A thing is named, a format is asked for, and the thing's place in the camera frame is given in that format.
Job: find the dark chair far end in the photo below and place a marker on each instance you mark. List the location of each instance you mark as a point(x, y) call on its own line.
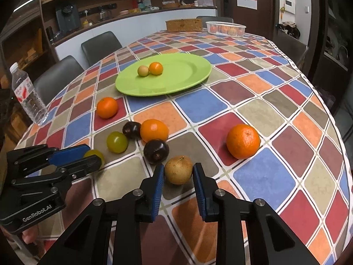
point(206, 19)

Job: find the dark chair right side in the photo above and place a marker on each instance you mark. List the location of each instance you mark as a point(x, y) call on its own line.
point(292, 47)

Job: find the woven brown box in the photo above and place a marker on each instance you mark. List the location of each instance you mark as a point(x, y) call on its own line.
point(184, 25)

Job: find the dark chair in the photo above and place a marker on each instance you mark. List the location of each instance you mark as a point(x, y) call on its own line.
point(292, 47)
point(100, 47)
point(56, 78)

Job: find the clear water bottle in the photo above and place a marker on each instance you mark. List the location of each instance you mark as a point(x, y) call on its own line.
point(27, 95)

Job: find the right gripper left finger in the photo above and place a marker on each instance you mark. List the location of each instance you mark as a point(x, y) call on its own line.
point(140, 205)

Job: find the brown door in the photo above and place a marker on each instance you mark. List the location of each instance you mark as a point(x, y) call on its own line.
point(258, 16)

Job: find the clear plastic basket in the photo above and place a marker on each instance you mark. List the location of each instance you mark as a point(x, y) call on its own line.
point(226, 29)

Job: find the wooden counter shelf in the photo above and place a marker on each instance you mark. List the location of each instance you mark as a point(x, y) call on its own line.
point(154, 19)

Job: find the tan longan fruit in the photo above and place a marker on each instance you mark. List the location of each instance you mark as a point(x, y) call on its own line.
point(143, 71)

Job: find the green plate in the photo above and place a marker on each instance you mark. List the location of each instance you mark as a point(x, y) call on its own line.
point(181, 71)

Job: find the mandarin near plate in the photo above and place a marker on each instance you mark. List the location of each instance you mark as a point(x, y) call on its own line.
point(107, 108)

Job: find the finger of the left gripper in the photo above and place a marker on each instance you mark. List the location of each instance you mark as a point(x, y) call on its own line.
point(68, 155)
point(71, 171)

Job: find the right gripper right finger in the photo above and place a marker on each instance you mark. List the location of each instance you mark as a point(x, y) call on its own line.
point(219, 206)

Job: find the green tomato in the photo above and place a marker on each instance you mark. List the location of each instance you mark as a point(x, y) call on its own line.
point(117, 142)
point(97, 153)

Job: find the checkered tablecloth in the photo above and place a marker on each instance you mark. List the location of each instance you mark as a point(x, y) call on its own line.
point(301, 168)

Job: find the small orange kumquat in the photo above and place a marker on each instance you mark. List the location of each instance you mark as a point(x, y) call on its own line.
point(156, 68)

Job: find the orange fruit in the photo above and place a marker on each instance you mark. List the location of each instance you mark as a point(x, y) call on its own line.
point(154, 129)

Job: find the black coffee machine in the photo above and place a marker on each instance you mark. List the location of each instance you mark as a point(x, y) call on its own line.
point(68, 18)

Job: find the dark plum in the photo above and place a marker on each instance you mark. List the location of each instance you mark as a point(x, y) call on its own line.
point(132, 130)
point(156, 151)

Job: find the mandarin right side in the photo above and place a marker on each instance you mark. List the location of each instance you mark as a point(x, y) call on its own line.
point(242, 141)

